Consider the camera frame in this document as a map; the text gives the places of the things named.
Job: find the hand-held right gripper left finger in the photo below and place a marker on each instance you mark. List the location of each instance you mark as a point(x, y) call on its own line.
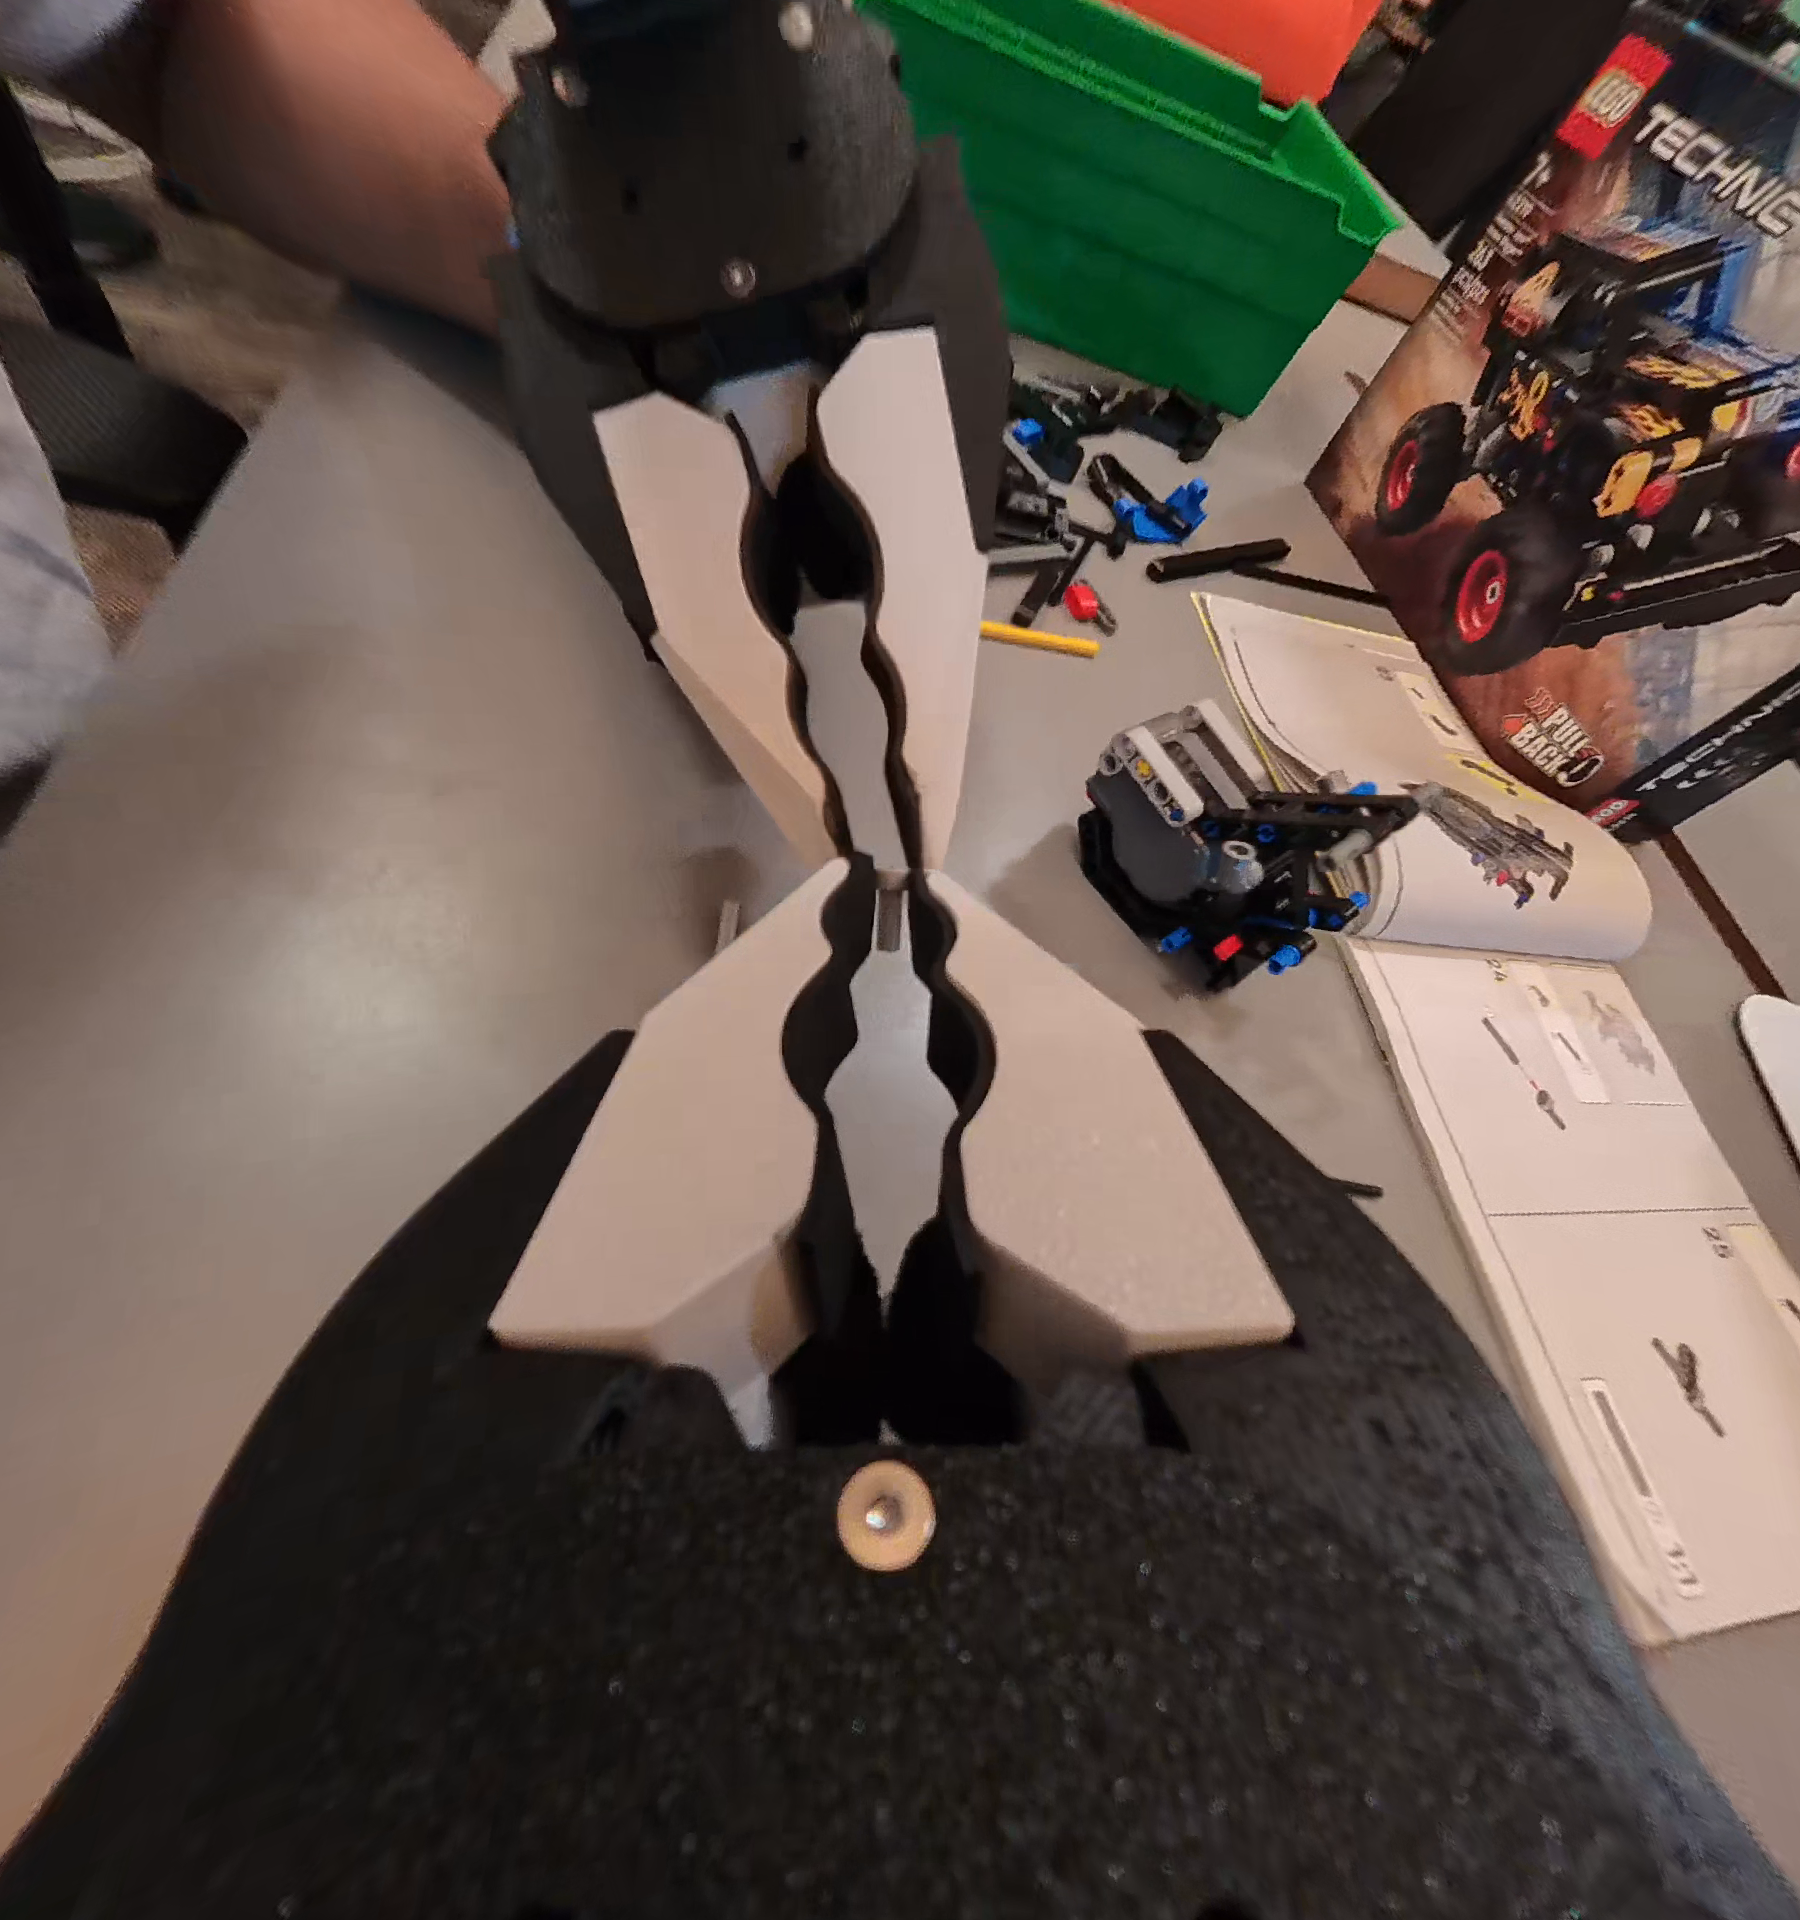
point(659, 1185)

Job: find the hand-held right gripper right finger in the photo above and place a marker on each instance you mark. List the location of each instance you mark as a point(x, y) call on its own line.
point(1125, 1185)

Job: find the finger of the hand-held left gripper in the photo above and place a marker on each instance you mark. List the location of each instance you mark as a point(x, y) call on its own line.
point(923, 510)
point(690, 600)

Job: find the grey black toy brick model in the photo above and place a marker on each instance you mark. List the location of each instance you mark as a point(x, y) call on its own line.
point(1213, 855)

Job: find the small grey toy axle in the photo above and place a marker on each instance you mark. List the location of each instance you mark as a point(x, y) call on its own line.
point(890, 918)

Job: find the person's left forearm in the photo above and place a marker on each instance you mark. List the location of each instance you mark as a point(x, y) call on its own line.
point(330, 150)

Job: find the monster truck toy set box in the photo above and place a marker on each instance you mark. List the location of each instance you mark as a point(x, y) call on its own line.
point(1633, 374)

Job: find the pile of large toy beams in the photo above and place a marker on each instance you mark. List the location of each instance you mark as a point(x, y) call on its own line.
point(1096, 494)

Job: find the yellow toy axle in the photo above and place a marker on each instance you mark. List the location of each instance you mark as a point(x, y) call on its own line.
point(1037, 639)

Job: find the black toy beam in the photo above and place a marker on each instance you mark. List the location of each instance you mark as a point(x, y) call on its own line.
point(1219, 560)

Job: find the green plastic bin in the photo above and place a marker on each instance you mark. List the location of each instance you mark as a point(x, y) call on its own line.
point(1125, 224)

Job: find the thin black toy axle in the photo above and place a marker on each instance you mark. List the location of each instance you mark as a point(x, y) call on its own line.
point(1312, 587)

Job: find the open instruction booklet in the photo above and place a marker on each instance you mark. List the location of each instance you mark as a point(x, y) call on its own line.
point(1591, 1199)

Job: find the orange plastic bin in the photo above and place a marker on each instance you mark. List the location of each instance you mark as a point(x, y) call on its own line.
point(1259, 37)

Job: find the person's white shirt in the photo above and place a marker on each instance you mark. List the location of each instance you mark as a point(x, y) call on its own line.
point(0, 600)

